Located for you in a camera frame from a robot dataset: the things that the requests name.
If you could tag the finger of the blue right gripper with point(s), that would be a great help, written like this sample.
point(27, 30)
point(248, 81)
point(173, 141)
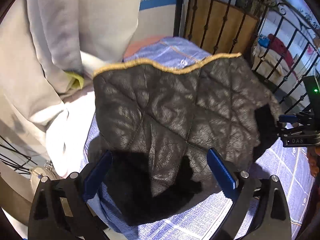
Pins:
point(288, 119)

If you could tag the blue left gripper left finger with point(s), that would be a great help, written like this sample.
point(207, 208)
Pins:
point(95, 174)

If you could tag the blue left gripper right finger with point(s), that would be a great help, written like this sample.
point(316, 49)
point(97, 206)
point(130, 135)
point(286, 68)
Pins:
point(226, 178)

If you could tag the black quilted shearling jacket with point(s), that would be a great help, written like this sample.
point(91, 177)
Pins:
point(158, 123)

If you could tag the pile of white clothes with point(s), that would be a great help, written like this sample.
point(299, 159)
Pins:
point(49, 50)

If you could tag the white hanging swing sofa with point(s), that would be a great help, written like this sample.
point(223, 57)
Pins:
point(283, 54)

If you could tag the black iron bed footboard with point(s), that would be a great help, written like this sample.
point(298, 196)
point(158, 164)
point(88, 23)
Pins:
point(232, 26)

